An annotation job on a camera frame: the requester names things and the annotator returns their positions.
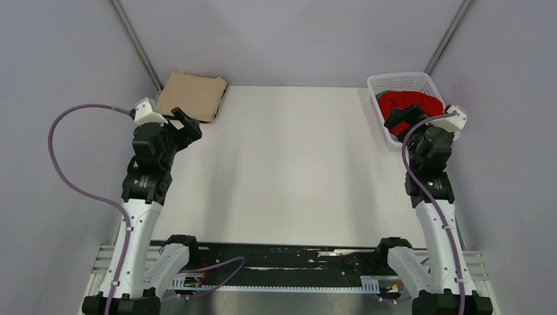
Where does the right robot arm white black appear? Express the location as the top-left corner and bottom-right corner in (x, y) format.
(375, 104), (494, 314)

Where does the white plastic basket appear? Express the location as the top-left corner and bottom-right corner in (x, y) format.
(367, 72), (449, 152)

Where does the corner metal post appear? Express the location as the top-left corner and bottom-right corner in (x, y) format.
(107, 0), (163, 94)
(424, 0), (475, 75)

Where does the black mounting plate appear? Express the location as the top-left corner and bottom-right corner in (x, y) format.
(150, 241), (418, 289)

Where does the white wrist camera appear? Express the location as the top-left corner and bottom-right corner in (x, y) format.
(131, 98), (168, 126)
(430, 104), (468, 141)

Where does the red t shirt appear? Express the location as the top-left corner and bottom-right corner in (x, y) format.
(376, 90), (445, 120)

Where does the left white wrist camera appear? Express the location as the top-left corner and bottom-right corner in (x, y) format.
(131, 98), (168, 126)

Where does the white slotted cable duct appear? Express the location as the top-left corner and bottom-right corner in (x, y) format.
(167, 277), (380, 294)

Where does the folded beige t shirt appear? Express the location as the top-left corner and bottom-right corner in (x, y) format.
(157, 72), (228, 123)

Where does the right corner metal post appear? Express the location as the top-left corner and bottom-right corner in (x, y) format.
(424, 0), (475, 75)

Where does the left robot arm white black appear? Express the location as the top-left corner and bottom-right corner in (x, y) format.
(81, 108), (202, 314)

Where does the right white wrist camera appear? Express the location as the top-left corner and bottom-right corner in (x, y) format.
(430, 104), (468, 141)

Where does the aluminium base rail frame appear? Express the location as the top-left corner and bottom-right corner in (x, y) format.
(81, 235), (494, 314)

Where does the left corner metal post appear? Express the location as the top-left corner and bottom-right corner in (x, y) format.
(107, 0), (163, 94)

